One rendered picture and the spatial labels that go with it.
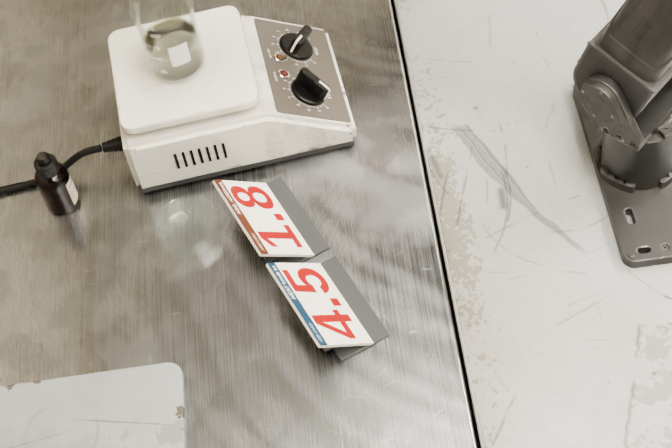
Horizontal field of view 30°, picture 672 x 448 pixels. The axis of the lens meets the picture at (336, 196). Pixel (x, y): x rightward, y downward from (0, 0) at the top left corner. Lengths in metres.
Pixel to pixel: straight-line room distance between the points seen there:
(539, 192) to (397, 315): 0.17
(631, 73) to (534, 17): 0.26
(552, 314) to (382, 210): 0.17
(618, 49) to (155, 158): 0.40
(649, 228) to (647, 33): 0.19
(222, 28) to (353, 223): 0.21
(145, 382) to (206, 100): 0.24
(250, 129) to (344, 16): 0.21
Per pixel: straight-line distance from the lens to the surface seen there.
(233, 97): 1.06
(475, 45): 1.20
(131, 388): 1.01
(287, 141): 1.10
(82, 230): 1.12
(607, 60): 0.99
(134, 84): 1.09
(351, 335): 1.00
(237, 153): 1.10
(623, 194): 1.08
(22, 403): 1.03
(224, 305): 1.05
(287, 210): 1.09
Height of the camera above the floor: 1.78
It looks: 53 degrees down
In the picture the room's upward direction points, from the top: 9 degrees counter-clockwise
